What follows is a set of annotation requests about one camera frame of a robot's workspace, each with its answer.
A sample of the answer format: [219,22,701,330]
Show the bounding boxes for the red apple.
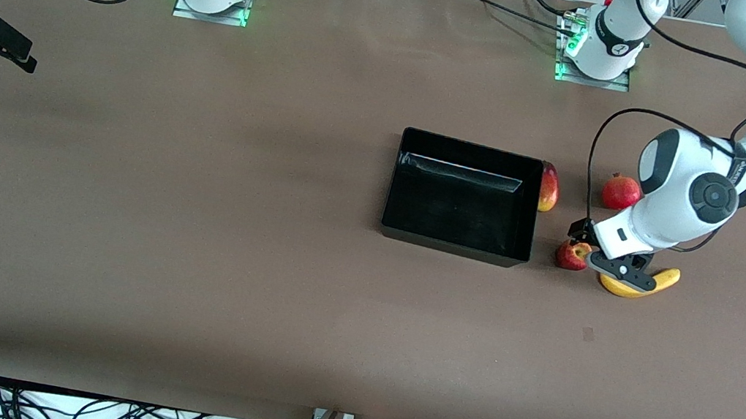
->
[554,237,594,273]

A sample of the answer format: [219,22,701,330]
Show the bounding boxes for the yellow banana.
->
[595,257,683,306]

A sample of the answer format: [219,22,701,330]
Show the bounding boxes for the black plastic box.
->
[377,124,548,272]

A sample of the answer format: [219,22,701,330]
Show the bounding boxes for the red pomegranate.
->
[600,170,645,214]

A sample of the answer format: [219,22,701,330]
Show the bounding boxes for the red yellow mango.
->
[537,162,564,214]

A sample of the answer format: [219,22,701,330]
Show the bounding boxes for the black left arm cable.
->
[576,0,746,262]

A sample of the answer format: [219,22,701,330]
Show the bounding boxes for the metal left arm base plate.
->
[554,12,639,93]

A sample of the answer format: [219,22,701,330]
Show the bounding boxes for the short black table cable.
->
[517,0,582,23]

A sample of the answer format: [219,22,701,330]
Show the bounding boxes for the long black table cable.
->
[435,0,586,42]

